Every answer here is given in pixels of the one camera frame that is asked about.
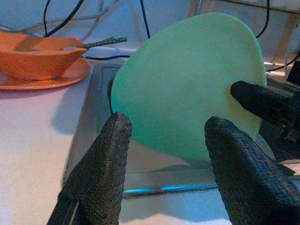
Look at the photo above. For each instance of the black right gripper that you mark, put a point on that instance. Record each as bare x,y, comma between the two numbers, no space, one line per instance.
290,140

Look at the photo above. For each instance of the orange bowl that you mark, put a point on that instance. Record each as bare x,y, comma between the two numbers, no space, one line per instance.
35,61

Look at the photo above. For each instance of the green plate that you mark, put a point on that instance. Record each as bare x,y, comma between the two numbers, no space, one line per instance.
187,82

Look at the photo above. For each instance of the stainless steel sink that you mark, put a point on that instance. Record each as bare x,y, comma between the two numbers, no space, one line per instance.
96,112

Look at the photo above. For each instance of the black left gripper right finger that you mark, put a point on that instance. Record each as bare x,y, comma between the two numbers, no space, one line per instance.
253,187

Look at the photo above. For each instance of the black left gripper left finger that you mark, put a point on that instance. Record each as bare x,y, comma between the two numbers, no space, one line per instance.
93,187

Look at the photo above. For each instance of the orange plate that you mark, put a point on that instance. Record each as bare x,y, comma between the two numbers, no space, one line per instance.
58,82

